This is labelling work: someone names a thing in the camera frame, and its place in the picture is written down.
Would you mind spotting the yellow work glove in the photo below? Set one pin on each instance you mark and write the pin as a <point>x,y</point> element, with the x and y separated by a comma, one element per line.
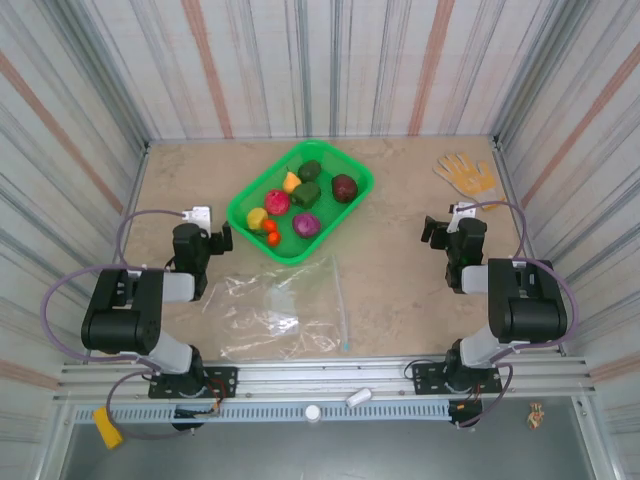
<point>467,177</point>

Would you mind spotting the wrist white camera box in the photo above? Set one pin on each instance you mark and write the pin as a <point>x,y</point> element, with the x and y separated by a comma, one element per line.
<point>465,210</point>
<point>200,215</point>

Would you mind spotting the yellow plastic block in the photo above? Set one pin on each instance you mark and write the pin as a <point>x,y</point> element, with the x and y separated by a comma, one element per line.
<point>108,427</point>

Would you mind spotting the clear zip-top bag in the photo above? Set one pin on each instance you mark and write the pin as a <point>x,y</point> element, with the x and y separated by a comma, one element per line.
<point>280,310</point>

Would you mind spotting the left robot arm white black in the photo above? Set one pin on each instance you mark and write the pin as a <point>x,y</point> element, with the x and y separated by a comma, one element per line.
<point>115,330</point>

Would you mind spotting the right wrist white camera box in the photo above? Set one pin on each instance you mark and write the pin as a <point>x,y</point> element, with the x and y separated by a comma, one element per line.
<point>465,210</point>

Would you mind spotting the dark red round fruit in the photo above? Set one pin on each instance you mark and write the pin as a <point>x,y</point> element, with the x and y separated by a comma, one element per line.
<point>344,188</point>

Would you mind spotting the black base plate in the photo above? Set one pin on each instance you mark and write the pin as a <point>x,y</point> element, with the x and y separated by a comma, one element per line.
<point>425,380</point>
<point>222,380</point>

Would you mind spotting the white round cap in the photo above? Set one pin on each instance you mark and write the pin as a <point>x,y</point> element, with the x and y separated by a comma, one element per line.
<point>313,412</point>

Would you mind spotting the pink red pomegranate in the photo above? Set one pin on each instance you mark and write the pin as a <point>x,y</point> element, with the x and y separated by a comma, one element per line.
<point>277,202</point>

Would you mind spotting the aluminium mounting rail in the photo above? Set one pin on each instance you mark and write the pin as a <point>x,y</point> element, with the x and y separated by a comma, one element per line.
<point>325,377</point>

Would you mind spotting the small colourful figurine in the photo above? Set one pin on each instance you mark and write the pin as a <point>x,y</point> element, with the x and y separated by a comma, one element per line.
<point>535,416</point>

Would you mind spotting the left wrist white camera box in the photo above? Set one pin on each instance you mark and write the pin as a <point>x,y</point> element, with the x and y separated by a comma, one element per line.
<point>200,215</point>

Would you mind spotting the green bell pepper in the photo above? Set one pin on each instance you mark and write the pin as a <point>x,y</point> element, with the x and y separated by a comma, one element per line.
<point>306,194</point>

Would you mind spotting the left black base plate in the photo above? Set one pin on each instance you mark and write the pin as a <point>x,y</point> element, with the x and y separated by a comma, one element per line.
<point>222,380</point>

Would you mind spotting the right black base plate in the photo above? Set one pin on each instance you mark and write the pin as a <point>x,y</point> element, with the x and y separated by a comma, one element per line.
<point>425,380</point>

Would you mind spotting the green plastic mesh basket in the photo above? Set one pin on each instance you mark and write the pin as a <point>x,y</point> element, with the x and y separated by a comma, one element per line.
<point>280,170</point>

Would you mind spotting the yellow lemon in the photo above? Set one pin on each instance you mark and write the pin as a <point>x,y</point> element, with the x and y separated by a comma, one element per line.
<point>257,218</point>

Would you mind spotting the dark green avocado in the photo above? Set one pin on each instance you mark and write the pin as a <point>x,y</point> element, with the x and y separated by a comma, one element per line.
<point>310,170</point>

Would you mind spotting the yellow pear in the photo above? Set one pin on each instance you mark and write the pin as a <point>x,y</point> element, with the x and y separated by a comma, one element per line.
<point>291,184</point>

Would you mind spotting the small white cylinder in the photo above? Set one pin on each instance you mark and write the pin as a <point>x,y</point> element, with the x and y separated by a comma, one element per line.
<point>359,397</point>

